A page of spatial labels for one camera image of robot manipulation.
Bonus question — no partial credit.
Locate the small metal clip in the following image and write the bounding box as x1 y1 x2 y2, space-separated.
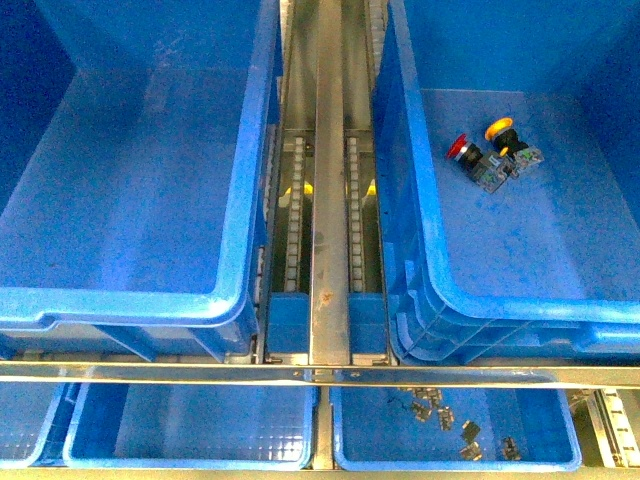
459 442 483 461
461 420 481 444
410 400 433 423
502 436 522 461
437 406 455 431

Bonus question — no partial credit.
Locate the blue plastic bin centre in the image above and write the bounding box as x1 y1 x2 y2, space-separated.
1 1 282 361

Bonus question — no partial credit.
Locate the lower blue bin middle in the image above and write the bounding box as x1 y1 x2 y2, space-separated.
63 383 317 471

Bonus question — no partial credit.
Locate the metal roller rack frame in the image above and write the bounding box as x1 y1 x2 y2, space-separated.
1 1 639 479

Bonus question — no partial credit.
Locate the yellow push button switch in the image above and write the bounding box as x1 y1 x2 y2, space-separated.
484 117 544 178

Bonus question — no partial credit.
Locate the lower blue bin right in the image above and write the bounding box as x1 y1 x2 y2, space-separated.
330 387 582 473

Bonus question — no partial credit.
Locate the blue plastic bin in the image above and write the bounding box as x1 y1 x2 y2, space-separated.
373 1 639 366
1 1 282 361

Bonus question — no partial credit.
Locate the lower blue bin left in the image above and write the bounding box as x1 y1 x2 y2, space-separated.
1 382 67 469

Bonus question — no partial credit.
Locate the red push button switch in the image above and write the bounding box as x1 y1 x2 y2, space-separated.
446 134 513 194

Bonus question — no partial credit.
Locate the blue plastic bin right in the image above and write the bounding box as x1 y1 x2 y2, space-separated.
373 1 639 366

